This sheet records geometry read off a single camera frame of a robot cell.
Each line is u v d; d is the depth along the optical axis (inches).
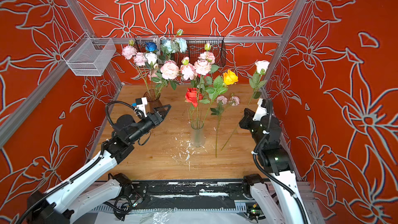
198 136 32.0
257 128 22.8
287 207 15.4
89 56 36.4
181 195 28.6
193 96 26.8
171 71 23.9
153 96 35.4
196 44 37.4
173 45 29.3
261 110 22.1
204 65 23.2
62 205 16.0
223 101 40.8
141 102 24.9
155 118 23.1
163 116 23.6
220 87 24.9
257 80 24.6
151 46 28.9
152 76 30.1
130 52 29.8
